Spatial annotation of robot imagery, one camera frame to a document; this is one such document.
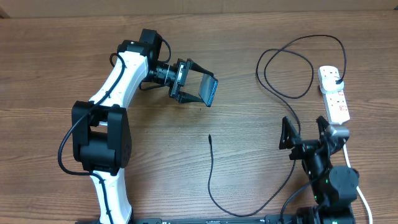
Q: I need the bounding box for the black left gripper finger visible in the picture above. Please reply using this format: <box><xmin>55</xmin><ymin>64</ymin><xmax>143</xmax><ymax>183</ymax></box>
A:
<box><xmin>178</xmin><ymin>91</ymin><xmax>203</xmax><ymax>104</ymax></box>
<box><xmin>188</xmin><ymin>59</ymin><xmax>214</xmax><ymax>77</ymax></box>

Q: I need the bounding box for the white USB charger adapter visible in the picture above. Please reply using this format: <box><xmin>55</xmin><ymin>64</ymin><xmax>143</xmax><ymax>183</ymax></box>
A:
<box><xmin>320</xmin><ymin>76</ymin><xmax>345</xmax><ymax>94</ymax></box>

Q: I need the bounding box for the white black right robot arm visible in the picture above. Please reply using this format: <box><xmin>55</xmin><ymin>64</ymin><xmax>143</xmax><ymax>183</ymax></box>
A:
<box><xmin>279</xmin><ymin>116</ymin><xmax>359</xmax><ymax>223</ymax></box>

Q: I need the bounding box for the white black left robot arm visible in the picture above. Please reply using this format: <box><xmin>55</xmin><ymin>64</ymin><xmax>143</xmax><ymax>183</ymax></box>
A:
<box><xmin>66</xmin><ymin>29</ymin><xmax>218</xmax><ymax>223</ymax></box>

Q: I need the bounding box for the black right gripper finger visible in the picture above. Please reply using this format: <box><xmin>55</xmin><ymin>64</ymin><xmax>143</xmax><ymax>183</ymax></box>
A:
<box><xmin>316</xmin><ymin>116</ymin><xmax>330</xmax><ymax>137</ymax></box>
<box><xmin>279</xmin><ymin>116</ymin><xmax>301</xmax><ymax>149</ymax></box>

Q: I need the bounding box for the white power strip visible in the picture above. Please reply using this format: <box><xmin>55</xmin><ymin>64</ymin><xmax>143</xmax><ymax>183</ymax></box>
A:
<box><xmin>317</xmin><ymin>65</ymin><xmax>350</xmax><ymax>124</ymax></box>

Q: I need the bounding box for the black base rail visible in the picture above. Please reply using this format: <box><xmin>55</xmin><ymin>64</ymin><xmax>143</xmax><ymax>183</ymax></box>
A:
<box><xmin>131</xmin><ymin>215</ymin><xmax>281</xmax><ymax>224</ymax></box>

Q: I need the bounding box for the Samsung Galaxy smartphone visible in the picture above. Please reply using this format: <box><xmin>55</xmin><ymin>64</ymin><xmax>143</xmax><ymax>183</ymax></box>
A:
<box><xmin>199</xmin><ymin>74</ymin><xmax>218</xmax><ymax>107</ymax></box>

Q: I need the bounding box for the black charging cable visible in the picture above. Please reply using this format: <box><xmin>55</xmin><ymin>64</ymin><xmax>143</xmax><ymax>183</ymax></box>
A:
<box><xmin>207</xmin><ymin>34</ymin><xmax>348</xmax><ymax>218</ymax></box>

